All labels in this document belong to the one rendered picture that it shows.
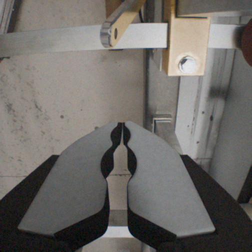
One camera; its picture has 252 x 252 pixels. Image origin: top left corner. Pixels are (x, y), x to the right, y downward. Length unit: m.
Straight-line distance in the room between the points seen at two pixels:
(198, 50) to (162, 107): 0.23
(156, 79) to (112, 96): 0.78
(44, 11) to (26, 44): 0.92
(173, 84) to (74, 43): 0.25
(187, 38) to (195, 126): 0.39
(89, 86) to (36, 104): 0.38
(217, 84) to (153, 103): 0.20
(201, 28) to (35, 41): 0.21
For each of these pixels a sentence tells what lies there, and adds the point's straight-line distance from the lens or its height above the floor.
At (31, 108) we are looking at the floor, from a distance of 1.38.
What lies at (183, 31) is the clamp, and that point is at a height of 0.87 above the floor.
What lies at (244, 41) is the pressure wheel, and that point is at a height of 0.88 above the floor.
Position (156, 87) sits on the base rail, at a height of 0.70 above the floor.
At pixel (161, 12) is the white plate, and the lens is 0.32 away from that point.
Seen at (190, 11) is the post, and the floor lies 0.93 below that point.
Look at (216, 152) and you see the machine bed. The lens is 0.67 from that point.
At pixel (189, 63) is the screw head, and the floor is 0.88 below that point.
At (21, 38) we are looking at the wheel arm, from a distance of 0.29.
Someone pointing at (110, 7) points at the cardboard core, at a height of 0.08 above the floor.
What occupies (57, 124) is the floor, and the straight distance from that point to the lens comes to 1.37.
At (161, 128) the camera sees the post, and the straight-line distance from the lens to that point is 0.42.
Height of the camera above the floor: 1.12
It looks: 60 degrees down
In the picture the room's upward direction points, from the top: 179 degrees counter-clockwise
